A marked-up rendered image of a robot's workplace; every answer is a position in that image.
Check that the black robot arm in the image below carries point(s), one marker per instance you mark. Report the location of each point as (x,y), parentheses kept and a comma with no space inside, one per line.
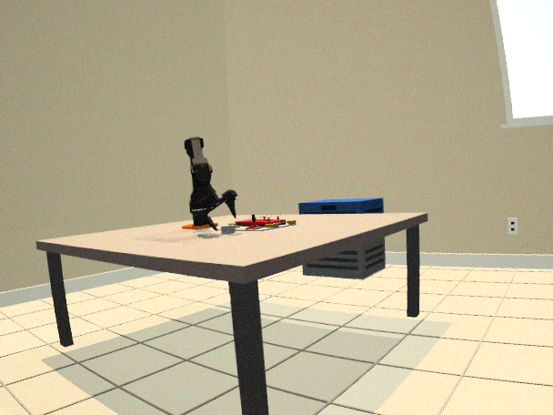
(201,176)

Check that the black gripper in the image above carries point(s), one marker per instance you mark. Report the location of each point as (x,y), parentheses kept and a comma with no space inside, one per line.
(229,197)

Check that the red and black joystick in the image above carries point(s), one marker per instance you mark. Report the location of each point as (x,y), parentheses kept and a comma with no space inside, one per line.
(253,224)

